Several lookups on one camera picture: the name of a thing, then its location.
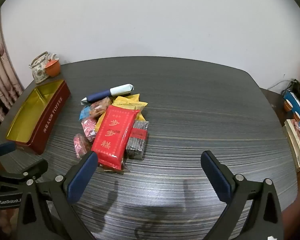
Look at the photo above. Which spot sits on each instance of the red tin box gold inside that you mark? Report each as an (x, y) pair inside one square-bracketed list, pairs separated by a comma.
[(52, 115)]

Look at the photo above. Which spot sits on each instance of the navy and white long packet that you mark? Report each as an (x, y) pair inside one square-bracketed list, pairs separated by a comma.
[(120, 89)]

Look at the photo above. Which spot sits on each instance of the dark grey packet red band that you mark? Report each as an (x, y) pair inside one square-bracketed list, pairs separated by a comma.
[(137, 147)]

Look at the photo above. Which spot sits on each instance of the floral ceramic teapot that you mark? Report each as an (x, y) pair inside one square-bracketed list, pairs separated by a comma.
[(40, 72)]

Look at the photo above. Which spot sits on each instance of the orange lidded clay cup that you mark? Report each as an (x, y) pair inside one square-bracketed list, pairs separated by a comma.
[(52, 67)]

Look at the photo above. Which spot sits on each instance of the wooden side table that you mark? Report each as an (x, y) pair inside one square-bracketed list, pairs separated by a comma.
[(272, 100)]

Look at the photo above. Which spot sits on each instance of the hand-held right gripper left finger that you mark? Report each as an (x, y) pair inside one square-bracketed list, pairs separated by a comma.
[(81, 180)]

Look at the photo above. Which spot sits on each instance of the yellow snack packet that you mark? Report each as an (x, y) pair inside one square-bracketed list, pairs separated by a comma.
[(141, 105), (126, 100)]

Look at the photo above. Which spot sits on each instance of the blue book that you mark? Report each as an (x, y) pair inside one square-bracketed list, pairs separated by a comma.
[(297, 105)]

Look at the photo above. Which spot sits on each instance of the red snack packet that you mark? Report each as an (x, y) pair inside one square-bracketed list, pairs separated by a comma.
[(112, 137)]

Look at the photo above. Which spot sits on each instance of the beige book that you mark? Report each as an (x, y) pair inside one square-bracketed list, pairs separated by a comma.
[(296, 145)]

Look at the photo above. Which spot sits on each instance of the blue candy packet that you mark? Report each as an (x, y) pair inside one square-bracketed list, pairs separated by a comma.
[(85, 112)]

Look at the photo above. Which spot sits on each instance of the beige patterned curtain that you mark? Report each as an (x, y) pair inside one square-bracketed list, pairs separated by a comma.
[(2, 80)]

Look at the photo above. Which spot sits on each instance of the pink patterned snack packet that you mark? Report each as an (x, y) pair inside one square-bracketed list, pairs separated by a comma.
[(80, 146), (89, 130)]

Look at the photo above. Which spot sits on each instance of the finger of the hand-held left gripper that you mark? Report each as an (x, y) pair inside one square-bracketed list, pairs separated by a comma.
[(3, 148), (27, 170)]

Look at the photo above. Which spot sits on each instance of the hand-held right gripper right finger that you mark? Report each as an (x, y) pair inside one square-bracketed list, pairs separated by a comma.
[(216, 177)]

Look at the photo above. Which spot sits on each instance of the clear nut brittle packet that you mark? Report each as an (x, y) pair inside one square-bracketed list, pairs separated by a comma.
[(100, 106), (115, 170)]

